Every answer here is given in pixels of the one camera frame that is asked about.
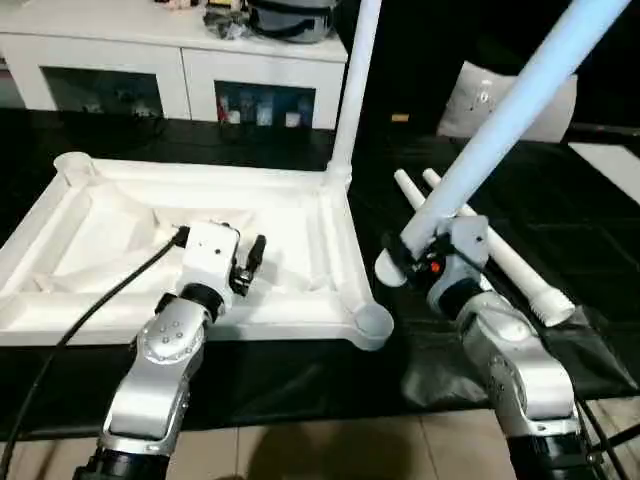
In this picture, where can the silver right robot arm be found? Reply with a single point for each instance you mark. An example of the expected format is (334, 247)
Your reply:
(520, 360)

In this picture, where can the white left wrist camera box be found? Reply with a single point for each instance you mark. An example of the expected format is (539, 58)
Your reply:
(210, 255)

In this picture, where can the black box with yellow label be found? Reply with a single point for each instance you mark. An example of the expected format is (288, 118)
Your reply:
(415, 60)

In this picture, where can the grey helmet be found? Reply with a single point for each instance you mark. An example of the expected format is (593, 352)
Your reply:
(295, 22)

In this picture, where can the black metal frame bar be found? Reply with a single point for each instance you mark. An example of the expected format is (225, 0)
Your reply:
(620, 437)

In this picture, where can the white plastic table leg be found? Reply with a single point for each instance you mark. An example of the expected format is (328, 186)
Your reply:
(500, 125)
(355, 100)
(407, 187)
(525, 280)

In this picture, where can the white plastic table top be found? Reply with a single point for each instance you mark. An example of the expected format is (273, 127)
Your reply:
(100, 310)

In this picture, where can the grey cushion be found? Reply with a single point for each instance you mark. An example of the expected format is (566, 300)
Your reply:
(550, 115)

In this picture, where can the red bottle behind glass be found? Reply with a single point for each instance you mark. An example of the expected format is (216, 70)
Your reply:
(223, 109)

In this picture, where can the white cup behind glass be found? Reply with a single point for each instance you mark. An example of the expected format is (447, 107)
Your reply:
(293, 119)

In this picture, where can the white flat board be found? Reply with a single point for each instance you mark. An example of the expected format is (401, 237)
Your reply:
(610, 170)

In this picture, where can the black work mat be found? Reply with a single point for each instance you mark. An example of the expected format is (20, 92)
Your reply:
(575, 250)

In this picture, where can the white glass-door cabinet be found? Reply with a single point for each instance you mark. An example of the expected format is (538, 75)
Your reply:
(175, 55)

